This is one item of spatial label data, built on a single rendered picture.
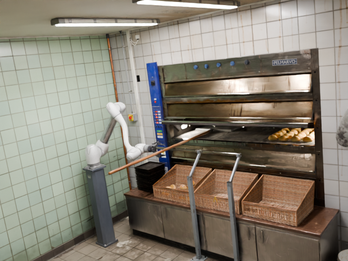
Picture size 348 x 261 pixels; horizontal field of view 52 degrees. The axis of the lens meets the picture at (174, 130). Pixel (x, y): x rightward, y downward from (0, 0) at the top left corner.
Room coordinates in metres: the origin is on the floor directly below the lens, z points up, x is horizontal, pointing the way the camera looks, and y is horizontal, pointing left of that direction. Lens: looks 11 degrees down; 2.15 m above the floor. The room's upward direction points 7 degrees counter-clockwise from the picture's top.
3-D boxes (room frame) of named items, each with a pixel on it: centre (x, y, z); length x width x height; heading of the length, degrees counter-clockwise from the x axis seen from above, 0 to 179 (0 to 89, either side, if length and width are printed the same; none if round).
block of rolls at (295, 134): (3.86, -1.36, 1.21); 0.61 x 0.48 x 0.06; 139
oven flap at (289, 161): (3.91, -0.63, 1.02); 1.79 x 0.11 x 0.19; 49
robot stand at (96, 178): (4.24, 1.01, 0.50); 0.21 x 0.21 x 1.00; 46
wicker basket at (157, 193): (4.08, -0.03, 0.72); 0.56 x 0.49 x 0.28; 49
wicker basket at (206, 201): (3.68, -0.48, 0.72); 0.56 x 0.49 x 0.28; 50
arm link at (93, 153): (4.25, 1.01, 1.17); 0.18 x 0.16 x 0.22; 162
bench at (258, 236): (3.76, -0.36, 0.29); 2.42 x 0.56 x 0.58; 49
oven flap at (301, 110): (3.91, -0.63, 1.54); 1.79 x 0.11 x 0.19; 49
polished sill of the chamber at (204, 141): (3.92, -0.65, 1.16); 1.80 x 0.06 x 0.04; 49
